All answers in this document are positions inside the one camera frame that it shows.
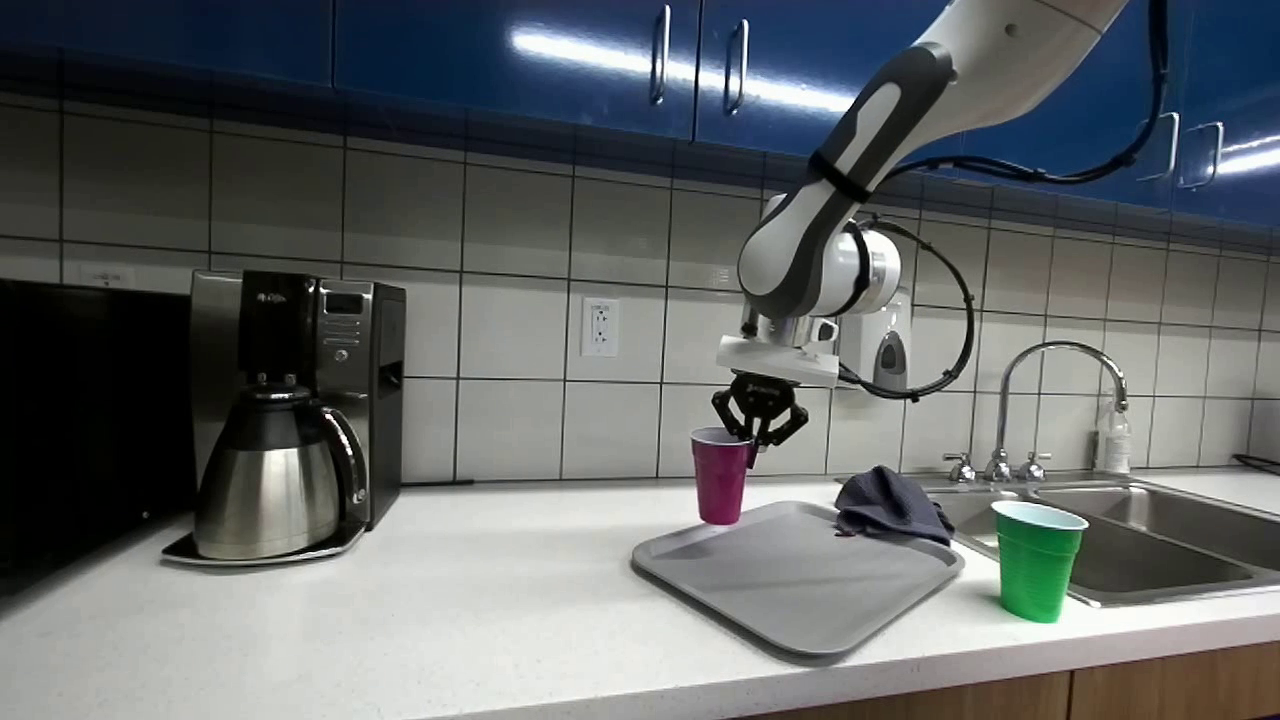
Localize silver coffee pot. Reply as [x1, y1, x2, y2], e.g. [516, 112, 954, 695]
[159, 269, 409, 572]

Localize white wall outlet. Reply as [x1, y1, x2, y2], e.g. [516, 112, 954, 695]
[580, 291, 625, 364]

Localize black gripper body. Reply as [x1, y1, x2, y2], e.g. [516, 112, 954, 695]
[709, 371, 813, 439]

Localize wooden base cabinet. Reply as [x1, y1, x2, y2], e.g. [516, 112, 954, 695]
[756, 636, 1280, 720]

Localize green plastic cup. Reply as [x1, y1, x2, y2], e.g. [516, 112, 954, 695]
[988, 496, 1091, 628]

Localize dark grey cloth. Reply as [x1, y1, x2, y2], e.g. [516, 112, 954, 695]
[832, 459, 959, 547]

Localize stainless steel double sink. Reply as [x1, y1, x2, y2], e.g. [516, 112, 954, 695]
[931, 473, 1280, 614]

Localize chrome gooseneck faucet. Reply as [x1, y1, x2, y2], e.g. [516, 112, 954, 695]
[992, 335, 1137, 489]

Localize white wall soap dispenser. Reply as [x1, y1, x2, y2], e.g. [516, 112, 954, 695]
[838, 289, 918, 397]

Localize silver cabinet handle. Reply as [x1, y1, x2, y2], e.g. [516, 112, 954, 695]
[647, 0, 672, 112]
[721, 18, 752, 119]
[1155, 110, 1185, 183]
[1187, 117, 1228, 194]

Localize black microwave oven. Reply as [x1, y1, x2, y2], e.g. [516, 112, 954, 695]
[0, 277, 197, 594]

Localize magenta plastic cup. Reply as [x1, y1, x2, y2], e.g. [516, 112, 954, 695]
[688, 424, 761, 529]

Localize stainless steel carafe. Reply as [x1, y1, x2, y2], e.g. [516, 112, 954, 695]
[194, 389, 373, 564]

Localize grey plastic tray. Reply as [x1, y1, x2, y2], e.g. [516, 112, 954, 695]
[628, 496, 967, 668]

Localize blue glossy upper cabinets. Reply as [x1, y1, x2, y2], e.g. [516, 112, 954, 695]
[0, 0, 1280, 238]

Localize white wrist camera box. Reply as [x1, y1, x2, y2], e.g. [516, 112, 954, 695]
[716, 334, 849, 394]

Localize clear soap bottle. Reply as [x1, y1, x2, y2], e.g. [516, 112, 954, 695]
[1091, 397, 1137, 482]

